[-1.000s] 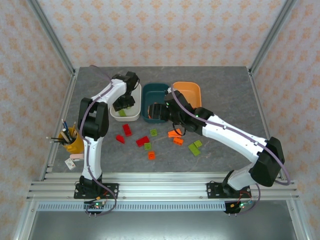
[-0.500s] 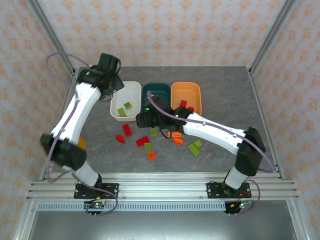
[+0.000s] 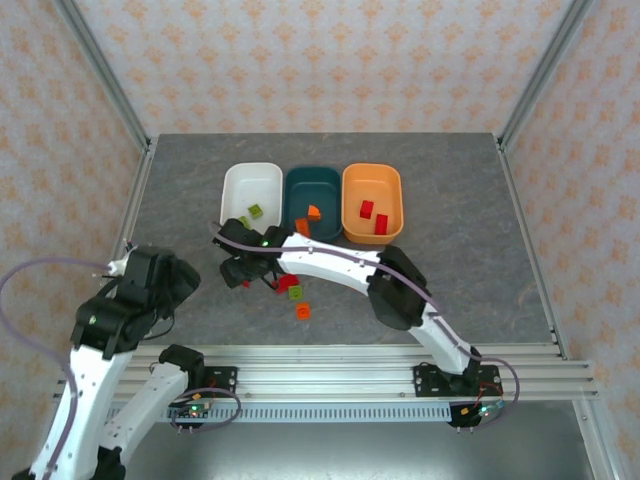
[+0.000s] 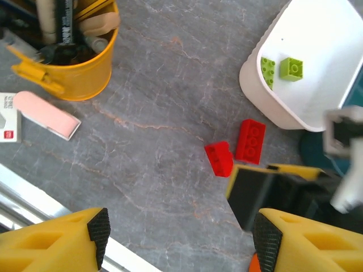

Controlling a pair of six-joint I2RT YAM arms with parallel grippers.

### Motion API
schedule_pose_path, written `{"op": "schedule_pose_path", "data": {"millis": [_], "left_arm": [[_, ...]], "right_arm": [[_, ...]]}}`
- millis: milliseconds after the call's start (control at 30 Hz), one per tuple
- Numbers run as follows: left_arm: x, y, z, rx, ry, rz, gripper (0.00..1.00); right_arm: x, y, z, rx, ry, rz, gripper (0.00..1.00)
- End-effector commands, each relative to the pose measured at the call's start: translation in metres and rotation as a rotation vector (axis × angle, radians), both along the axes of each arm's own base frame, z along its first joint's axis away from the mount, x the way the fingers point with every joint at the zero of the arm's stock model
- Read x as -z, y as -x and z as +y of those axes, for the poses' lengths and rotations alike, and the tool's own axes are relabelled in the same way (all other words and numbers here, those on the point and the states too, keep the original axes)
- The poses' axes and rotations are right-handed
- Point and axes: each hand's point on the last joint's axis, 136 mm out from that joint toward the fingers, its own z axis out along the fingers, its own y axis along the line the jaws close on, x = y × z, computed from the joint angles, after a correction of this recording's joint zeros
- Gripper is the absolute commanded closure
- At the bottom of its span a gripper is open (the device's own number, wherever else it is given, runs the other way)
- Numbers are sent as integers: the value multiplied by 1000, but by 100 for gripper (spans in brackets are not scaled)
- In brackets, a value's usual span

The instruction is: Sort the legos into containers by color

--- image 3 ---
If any white plastic container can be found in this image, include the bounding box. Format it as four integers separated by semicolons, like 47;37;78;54
219;162;284;231

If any teal plastic container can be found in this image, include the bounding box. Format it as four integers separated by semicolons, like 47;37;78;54
283;165;344;241

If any orange plastic container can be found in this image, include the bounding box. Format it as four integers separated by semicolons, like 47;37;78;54
341;162;404;245

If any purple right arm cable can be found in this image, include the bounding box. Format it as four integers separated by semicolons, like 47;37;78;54
209;223;521;416

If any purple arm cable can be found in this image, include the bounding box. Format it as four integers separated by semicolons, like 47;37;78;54
209;223;521;416
0;255;124;480

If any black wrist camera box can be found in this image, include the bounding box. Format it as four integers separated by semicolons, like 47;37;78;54
220;258;269;290

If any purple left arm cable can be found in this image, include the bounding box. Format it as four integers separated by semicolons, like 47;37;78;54
0;255;124;480

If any aluminium table side rail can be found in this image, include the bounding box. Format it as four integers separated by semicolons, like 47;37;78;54
119;137;159;251
496;137;571;359

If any aluminium front mounting rail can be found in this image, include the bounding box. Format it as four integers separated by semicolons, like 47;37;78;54
52;342;601;404

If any thin black cable loop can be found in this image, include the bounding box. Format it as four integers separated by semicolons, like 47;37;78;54
168;387;243;435

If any slotted grey cable duct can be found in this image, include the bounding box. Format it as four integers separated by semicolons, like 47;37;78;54
107;403;454;425

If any aluminium frame post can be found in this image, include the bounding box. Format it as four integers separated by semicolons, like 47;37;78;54
52;0;154;151
572;399;619;480
497;0;599;151

